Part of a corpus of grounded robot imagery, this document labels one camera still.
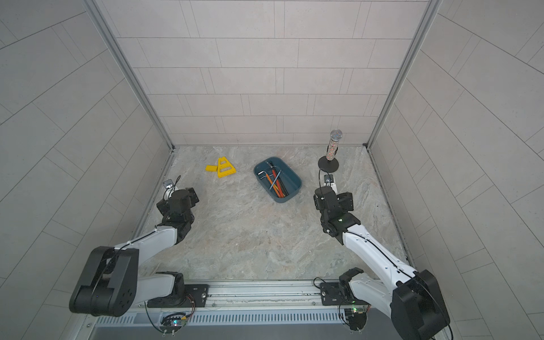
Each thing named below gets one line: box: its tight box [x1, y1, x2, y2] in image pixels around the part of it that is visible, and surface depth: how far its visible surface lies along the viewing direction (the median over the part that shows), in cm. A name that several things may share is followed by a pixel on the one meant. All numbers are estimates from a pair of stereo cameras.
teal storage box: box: [253, 156, 303, 204], surface depth 103 cm
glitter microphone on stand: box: [318, 128, 343, 173], surface depth 103 cm
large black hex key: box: [279, 176, 290, 197], surface depth 101 cm
